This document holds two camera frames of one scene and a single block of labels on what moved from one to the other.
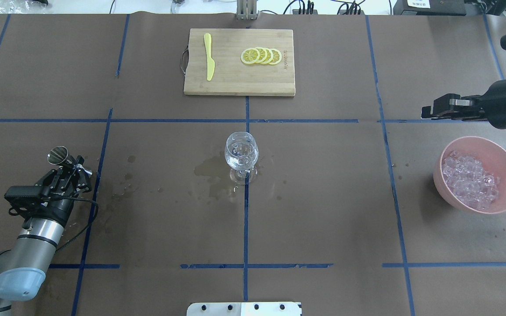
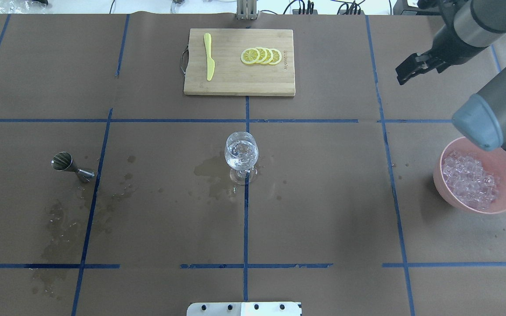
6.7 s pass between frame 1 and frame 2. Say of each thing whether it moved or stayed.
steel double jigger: moved
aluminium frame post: stayed
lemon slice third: stayed
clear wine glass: stayed
